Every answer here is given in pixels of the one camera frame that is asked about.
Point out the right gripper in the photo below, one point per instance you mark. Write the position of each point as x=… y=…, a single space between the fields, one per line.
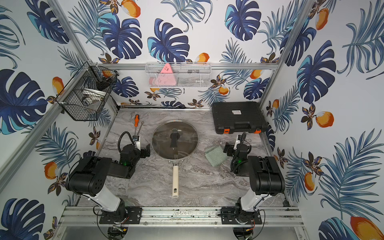
x=231 y=149

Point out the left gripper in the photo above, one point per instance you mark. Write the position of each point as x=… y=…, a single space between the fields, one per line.
x=144 y=151

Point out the green checkered cloth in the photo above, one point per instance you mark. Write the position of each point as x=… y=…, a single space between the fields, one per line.
x=215 y=155

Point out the glass pot lid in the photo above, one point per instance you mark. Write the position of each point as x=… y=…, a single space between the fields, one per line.
x=175 y=139

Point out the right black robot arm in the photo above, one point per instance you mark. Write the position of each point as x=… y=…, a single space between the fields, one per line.
x=265 y=177

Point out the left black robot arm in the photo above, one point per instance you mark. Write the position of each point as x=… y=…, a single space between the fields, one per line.
x=89 y=176

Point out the black tool case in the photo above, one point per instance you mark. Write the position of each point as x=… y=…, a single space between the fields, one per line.
x=233 y=117

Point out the pink triangle item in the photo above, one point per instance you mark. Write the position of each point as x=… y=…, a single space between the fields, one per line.
x=166 y=77

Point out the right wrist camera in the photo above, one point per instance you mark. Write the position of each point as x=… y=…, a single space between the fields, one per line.
x=239 y=141

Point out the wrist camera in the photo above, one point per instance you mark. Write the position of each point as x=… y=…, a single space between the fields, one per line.
x=239 y=141
x=137 y=141

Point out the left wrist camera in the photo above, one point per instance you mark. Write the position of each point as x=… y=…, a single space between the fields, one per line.
x=137 y=141

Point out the orange handled screwdriver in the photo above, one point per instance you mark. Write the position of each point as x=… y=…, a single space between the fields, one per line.
x=137 y=119

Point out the black wire basket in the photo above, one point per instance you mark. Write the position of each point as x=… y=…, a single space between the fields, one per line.
x=85 y=96

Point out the clear wall shelf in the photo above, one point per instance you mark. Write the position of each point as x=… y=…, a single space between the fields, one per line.
x=188 y=74

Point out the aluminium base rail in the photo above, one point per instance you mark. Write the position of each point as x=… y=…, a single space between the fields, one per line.
x=184 y=217

